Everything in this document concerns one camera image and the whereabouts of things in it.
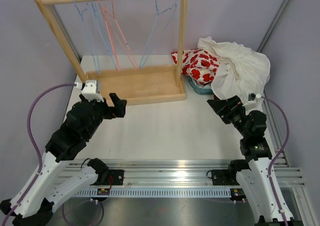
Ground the pink wire hanger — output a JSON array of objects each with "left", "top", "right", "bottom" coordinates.
[
  {"left": 109, "top": 0, "right": 139, "bottom": 69},
  {"left": 97, "top": 0, "right": 120, "bottom": 72}
]

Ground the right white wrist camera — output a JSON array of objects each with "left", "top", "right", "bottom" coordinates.
[{"left": 243, "top": 93, "right": 264, "bottom": 111}]

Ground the white ruffled blouse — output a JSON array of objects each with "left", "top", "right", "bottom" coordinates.
[{"left": 197, "top": 36, "right": 271, "bottom": 104}]

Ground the blue wire hanger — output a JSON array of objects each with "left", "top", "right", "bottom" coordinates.
[
  {"left": 72, "top": 0, "right": 100, "bottom": 72},
  {"left": 87, "top": 0, "right": 113, "bottom": 75},
  {"left": 139, "top": 0, "right": 177, "bottom": 69}
]

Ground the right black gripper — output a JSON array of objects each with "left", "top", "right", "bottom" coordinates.
[{"left": 207, "top": 95, "right": 251, "bottom": 138}]

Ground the white slotted cable duct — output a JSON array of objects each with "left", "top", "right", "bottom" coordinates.
[{"left": 74, "top": 187, "right": 244, "bottom": 198}]

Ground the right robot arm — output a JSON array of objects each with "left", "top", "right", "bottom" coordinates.
[{"left": 207, "top": 96, "right": 303, "bottom": 226}]

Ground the purple cable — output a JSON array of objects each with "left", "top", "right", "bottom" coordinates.
[
  {"left": 259, "top": 95, "right": 291, "bottom": 223},
  {"left": 0, "top": 83, "right": 85, "bottom": 226}
]

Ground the wooden clothes rack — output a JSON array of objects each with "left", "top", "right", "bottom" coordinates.
[{"left": 34, "top": 0, "right": 188, "bottom": 106}]

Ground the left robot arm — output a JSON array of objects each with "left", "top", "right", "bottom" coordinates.
[{"left": 0, "top": 93, "right": 127, "bottom": 226}]

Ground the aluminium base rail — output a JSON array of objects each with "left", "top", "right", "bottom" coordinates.
[{"left": 52, "top": 159, "right": 305, "bottom": 188}]

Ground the white red floral skirt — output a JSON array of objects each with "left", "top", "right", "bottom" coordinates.
[{"left": 181, "top": 49, "right": 221, "bottom": 85}]

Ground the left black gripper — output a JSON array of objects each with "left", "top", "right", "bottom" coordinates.
[{"left": 80, "top": 92, "right": 127, "bottom": 139}]

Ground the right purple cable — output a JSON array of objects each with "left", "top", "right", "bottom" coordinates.
[{"left": 259, "top": 95, "right": 291, "bottom": 223}]

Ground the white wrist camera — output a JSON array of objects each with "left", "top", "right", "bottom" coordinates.
[
  {"left": 243, "top": 93, "right": 264, "bottom": 111},
  {"left": 74, "top": 80, "right": 104, "bottom": 102}
]

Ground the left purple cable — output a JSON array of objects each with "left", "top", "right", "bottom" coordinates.
[{"left": 0, "top": 83, "right": 85, "bottom": 226}]

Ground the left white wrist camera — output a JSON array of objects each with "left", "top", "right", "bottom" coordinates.
[{"left": 74, "top": 80, "right": 104, "bottom": 102}]

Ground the blue plastic basin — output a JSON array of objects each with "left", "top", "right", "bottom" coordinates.
[{"left": 187, "top": 77, "right": 214, "bottom": 95}]

